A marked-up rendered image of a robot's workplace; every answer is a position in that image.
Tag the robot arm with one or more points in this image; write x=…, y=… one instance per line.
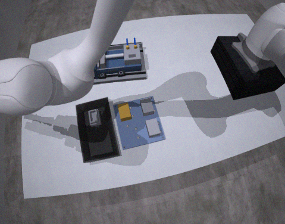
x=26, y=85

